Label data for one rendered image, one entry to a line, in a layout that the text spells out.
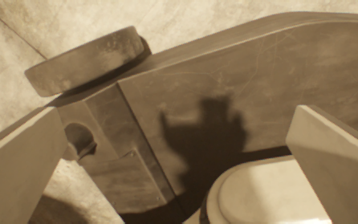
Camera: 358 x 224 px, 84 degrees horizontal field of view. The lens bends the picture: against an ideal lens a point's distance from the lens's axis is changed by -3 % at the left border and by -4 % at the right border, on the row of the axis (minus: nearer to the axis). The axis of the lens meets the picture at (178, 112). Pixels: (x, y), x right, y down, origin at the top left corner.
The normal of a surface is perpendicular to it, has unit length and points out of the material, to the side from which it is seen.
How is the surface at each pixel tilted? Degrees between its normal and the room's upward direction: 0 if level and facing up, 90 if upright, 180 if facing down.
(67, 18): 0
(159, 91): 0
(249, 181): 90
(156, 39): 0
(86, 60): 30
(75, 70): 24
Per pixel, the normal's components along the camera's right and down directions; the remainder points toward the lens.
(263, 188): -0.34, -0.84
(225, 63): -0.15, 0.49
